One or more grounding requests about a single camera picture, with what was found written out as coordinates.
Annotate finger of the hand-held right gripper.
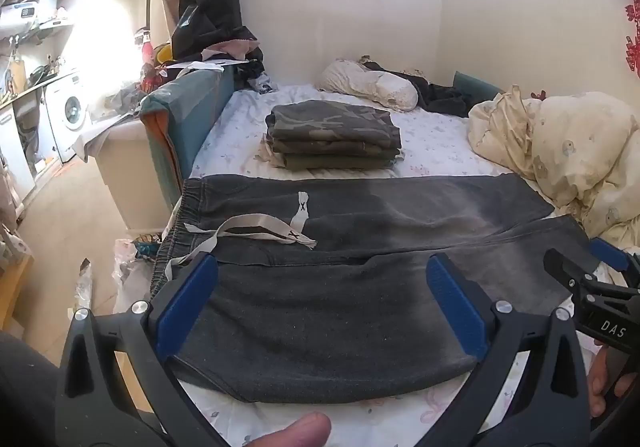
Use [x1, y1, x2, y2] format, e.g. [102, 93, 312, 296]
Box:
[588, 237, 640, 278]
[543, 248, 601, 299]

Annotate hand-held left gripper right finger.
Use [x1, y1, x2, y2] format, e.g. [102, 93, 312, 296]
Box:
[420, 253, 593, 447]

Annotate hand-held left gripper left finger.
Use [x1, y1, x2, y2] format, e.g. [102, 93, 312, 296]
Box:
[54, 252, 221, 447]

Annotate dark grey pants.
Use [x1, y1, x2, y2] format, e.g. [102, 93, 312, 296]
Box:
[150, 174, 601, 405]

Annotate folded olive pants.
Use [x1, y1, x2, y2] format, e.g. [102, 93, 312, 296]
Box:
[272, 153, 401, 172]

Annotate folded camouflage pants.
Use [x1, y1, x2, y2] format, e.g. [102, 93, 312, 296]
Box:
[265, 100, 403, 148]
[266, 137, 402, 162]

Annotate person's right hand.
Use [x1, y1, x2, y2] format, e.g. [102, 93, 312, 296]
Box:
[587, 346, 638, 420]

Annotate person's left hand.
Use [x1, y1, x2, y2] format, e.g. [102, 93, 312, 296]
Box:
[242, 412, 332, 447]

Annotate clear plastic bag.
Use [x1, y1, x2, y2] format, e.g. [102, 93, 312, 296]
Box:
[112, 237, 167, 310]

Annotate cream duvet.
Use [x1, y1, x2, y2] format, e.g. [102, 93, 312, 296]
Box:
[467, 86, 640, 253]

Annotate white low cabinet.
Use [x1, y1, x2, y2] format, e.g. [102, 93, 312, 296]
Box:
[85, 119, 173, 233]

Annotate wooden furniture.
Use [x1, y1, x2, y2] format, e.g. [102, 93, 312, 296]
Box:
[0, 254, 35, 339]

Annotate person's dark clothing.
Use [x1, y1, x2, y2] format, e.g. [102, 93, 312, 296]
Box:
[0, 331, 63, 447]

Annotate teal bed footboard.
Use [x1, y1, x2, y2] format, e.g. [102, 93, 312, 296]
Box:
[139, 64, 236, 208]

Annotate teal cushion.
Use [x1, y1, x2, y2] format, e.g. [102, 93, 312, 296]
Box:
[452, 71, 503, 100]

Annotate dark crumpled clothes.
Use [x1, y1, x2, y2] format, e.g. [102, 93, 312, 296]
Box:
[360, 61, 473, 118]

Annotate white washing machine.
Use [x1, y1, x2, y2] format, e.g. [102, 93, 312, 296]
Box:
[42, 72, 92, 164]

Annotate white lace pillow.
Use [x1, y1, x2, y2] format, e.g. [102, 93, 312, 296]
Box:
[318, 58, 420, 112]

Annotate pink cloth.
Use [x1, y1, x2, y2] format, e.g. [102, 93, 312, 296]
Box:
[210, 39, 262, 60]

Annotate white water heater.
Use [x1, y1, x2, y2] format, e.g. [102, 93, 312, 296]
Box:
[0, 0, 58, 40]

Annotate red wall decoration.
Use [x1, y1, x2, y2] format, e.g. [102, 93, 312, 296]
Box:
[609, 0, 640, 74]

